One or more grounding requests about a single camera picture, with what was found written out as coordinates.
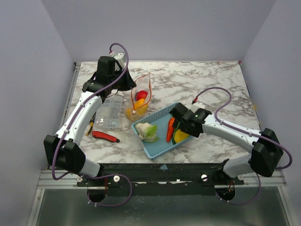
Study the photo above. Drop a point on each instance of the clear plastic screw box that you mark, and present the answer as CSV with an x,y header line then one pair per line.
x,y
108,115

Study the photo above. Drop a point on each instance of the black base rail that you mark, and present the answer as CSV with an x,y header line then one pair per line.
x,y
152,179

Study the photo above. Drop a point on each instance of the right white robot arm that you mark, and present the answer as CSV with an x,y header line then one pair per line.
x,y
263,148

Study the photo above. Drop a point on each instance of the clear zip bag orange zipper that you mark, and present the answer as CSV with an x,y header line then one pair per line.
x,y
142,83

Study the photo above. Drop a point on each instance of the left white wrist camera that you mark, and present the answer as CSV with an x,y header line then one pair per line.
x,y
121,60

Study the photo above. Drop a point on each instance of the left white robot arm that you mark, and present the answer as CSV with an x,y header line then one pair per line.
x,y
62,149

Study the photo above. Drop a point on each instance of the orange carrot toy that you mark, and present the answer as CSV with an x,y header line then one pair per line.
x,y
170,129

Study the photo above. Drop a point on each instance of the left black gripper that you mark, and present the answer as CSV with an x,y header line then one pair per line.
x,y
129,84

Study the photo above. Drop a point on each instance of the red utility knife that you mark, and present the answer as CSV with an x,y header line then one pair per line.
x,y
104,136

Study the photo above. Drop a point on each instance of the yellow handled tool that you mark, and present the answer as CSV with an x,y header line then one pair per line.
x,y
91,125

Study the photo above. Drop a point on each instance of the yellow mango toy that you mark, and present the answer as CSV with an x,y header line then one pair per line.
x,y
180,136

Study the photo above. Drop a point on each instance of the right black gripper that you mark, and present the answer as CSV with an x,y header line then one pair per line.
x,y
178,112

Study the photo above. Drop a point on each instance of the green chili pepper toy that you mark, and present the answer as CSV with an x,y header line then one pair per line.
x,y
174,132

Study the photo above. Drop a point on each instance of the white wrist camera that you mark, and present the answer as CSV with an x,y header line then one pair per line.
x,y
197,108
121,60

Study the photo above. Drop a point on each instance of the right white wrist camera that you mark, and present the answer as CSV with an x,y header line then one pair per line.
x,y
197,108

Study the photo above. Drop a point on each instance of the white cauliflower toy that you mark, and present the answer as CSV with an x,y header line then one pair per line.
x,y
147,132

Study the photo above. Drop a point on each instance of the yellow lemon toy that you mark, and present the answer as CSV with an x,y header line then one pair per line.
x,y
130,114

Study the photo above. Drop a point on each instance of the blue plastic basket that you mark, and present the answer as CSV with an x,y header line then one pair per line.
x,y
160,147

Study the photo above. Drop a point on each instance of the orange bell pepper toy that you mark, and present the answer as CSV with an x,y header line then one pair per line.
x,y
140,107

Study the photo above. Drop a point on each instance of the red apple toy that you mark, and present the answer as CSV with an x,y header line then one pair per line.
x,y
142,94

